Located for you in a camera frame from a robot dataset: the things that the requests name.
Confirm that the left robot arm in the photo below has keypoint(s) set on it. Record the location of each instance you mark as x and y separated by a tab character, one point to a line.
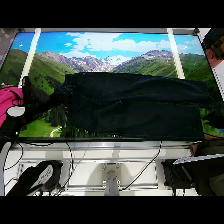
31	100

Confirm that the dark blue jeans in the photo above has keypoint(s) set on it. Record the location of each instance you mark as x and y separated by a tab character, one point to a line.
133	110

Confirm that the pink garment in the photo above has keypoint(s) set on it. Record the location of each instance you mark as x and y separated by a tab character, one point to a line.
8	96

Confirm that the silver frame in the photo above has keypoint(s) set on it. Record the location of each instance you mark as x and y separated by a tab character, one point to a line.
112	181

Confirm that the person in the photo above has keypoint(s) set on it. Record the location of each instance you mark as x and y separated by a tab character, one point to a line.
218	71

